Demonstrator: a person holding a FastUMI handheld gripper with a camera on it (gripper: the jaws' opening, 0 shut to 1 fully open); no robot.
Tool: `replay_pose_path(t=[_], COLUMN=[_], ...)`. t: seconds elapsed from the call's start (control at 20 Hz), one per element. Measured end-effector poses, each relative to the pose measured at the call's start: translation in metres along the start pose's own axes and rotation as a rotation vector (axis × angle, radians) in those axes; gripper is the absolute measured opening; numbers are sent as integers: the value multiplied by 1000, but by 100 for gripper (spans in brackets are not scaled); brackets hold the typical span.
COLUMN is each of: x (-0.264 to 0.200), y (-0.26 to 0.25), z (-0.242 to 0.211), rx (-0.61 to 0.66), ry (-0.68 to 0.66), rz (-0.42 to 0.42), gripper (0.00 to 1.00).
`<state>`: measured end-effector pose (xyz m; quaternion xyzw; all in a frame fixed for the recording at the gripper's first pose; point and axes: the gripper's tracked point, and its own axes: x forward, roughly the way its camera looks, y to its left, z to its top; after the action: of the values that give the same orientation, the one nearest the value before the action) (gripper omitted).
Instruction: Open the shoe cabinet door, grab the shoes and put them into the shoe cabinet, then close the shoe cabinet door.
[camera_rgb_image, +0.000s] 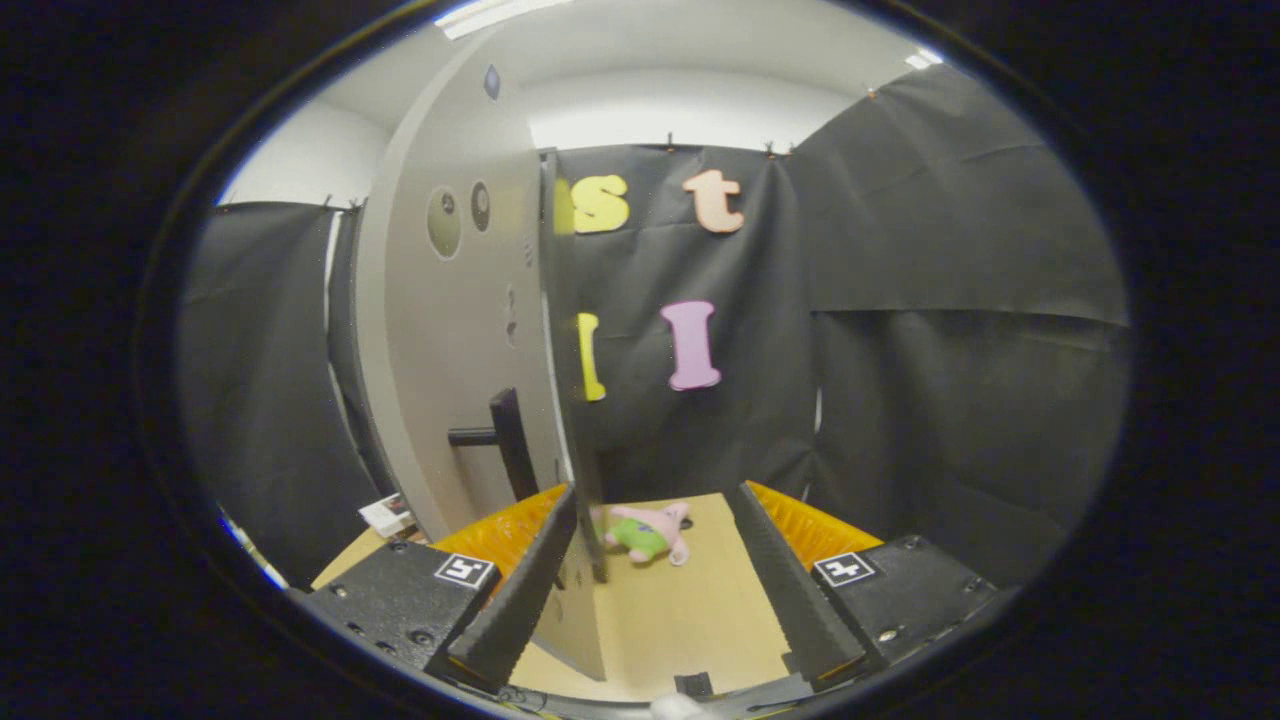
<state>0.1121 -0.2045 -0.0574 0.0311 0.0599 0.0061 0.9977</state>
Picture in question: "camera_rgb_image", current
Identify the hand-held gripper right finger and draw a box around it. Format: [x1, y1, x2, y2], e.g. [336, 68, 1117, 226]
[722, 480, 1021, 693]

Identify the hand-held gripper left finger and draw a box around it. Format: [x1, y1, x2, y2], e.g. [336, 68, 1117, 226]
[295, 483, 579, 691]

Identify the grey shoe cabinet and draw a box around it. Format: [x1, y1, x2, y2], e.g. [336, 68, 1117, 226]
[540, 148, 609, 584]

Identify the black door handle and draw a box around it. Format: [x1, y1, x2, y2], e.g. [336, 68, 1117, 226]
[447, 388, 541, 503]

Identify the light grey shoe cabinet door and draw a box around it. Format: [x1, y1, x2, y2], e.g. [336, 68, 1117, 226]
[355, 30, 609, 683]

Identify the pink and green plush toy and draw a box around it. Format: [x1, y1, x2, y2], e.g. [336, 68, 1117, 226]
[600, 502, 693, 567]

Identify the white booklet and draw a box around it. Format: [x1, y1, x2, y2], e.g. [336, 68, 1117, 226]
[358, 492, 419, 539]

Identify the black backdrop cloth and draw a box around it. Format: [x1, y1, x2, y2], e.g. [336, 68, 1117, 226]
[180, 62, 1131, 591]

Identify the row of small cloth clips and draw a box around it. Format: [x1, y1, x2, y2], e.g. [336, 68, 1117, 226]
[320, 85, 881, 211]

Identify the long ceiling light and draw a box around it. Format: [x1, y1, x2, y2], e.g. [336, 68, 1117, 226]
[435, 0, 576, 41]

